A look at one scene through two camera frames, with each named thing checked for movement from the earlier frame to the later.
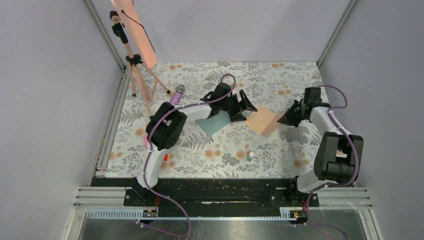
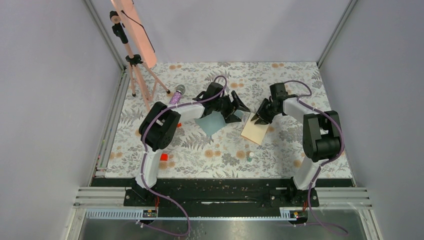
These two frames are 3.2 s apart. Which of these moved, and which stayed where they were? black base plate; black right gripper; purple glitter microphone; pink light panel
Moved: black right gripper
Stayed: purple glitter microphone; black base plate; pink light panel
